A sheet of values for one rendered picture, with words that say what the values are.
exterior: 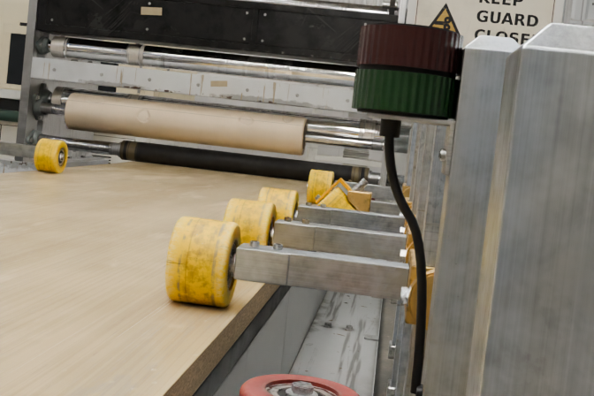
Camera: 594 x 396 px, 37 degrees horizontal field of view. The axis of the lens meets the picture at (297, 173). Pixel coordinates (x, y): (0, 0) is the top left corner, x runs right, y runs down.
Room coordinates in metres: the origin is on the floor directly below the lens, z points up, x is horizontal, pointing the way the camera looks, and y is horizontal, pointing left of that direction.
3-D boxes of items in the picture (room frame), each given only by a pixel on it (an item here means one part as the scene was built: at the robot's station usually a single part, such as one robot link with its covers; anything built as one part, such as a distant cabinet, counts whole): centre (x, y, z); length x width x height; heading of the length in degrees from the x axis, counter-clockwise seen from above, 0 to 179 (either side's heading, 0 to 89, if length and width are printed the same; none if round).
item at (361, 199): (1.56, -0.09, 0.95); 0.10 x 0.04 x 0.10; 84
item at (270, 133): (2.91, 0.18, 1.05); 1.43 x 0.12 x 0.12; 84
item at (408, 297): (0.78, -0.13, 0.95); 0.14 x 0.06 x 0.05; 174
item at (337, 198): (1.56, -0.07, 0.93); 0.09 x 0.08 x 0.09; 84
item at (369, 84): (0.52, -0.06, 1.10); 0.06 x 0.06 x 0.02
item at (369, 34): (0.52, -0.06, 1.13); 0.06 x 0.06 x 0.02
